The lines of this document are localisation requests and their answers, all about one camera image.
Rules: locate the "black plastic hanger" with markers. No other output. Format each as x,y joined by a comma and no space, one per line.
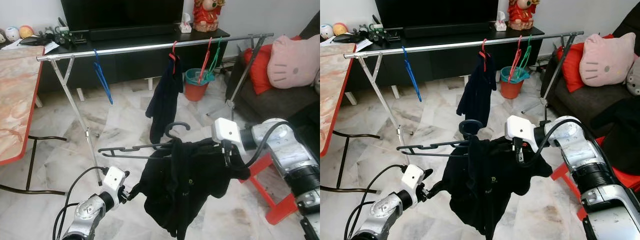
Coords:
130,148
430,146

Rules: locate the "large black garment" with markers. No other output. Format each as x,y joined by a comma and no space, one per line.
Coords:
485,185
185,185

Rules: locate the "blue plastic hanger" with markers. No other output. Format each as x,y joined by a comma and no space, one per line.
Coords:
102,80
411,77

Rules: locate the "red plastic hanger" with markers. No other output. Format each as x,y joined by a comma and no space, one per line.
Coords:
483,51
173,54
204,65
514,62

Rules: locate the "green plastic hanger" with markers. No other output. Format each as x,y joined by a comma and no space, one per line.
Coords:
215,57
525,55

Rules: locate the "red plastic stool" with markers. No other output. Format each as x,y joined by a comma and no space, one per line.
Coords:
265,195
630,177

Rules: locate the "orange waste bin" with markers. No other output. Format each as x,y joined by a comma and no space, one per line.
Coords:
511,90
195,92

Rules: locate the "dark brown sofa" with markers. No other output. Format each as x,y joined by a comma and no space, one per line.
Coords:
580,100
270,102

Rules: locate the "navy blue garment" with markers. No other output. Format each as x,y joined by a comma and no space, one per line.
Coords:
477,95
165,100

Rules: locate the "black clothes pile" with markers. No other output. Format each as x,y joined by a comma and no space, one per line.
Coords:
620,135
307,130

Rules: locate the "red cushion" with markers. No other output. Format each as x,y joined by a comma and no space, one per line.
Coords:
257,70
570,67

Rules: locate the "pink cat face pillow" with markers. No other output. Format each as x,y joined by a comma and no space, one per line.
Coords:
292,62
607,60

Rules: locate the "marble table with red edge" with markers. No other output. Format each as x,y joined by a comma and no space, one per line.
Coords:
17,100
335,95

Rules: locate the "metal clothes rack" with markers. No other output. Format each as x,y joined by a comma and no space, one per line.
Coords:
125,49
435,47

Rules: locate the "red laughing Buddha statue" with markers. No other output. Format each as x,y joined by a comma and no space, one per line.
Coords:
522,14
207,15

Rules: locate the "black soundbar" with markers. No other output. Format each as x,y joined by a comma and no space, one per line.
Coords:
447,30
135,32

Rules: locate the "white paper sheets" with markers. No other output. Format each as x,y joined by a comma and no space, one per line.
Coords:
50,47
364,46

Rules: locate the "white egg shaped toy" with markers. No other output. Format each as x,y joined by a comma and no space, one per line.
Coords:
12,34
326,31

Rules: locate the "black flat screen television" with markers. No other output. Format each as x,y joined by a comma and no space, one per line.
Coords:
435,11
122,12

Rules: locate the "black pouch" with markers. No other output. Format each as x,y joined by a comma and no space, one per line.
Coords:
350,38
34,40

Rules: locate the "small grey Totoro figure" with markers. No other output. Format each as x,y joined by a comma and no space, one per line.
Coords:
48,33
363,31

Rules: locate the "orange round plush toy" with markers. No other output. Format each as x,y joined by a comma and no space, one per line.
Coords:
341,29
26,31

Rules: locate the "black remote control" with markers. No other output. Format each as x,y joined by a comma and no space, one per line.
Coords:
376,20
62,22

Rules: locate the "dark round plush toy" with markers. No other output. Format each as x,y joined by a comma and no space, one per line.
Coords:
2,37

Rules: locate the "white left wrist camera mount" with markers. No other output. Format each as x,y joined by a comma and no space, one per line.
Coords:
412,177
114,180

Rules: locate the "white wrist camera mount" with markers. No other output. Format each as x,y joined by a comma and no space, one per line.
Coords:
412,177
114,180
520,129
226,131

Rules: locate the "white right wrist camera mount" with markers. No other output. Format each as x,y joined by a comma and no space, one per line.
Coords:
520,129
226,131

